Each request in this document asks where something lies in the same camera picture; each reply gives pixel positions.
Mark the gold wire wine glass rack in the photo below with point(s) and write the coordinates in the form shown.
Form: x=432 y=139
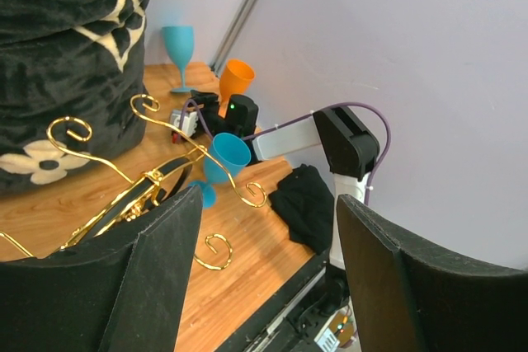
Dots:
x=142 y=194

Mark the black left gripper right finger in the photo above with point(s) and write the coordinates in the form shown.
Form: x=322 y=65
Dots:
x=410 y=294

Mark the orange wine glass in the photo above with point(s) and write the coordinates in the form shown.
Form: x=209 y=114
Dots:
x=235 y=79

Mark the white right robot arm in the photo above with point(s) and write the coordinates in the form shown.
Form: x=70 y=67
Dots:
x=352 y=151

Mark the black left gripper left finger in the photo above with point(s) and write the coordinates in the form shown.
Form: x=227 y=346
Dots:
x=121 y=291

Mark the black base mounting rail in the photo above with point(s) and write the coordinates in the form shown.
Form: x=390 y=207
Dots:
x=310 y=312

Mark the black floral plush blanket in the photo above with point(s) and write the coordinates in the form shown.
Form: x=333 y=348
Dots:
x=68 y=71

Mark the aluminium frame post right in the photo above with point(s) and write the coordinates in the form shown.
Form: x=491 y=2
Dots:
x=229 y=39

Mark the blue wine glass front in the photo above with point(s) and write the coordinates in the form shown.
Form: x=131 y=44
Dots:
x=179 y=44

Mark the black cloth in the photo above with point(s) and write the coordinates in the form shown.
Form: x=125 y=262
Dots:
x=306 y=205

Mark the blue wine glass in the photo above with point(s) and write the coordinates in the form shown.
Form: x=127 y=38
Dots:
x=179 y=44
x=231 y=152

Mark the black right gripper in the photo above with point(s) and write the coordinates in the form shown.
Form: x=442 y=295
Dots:
x=208 y=104

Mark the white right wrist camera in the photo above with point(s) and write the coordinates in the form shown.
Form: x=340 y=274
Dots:
x=187 y=121

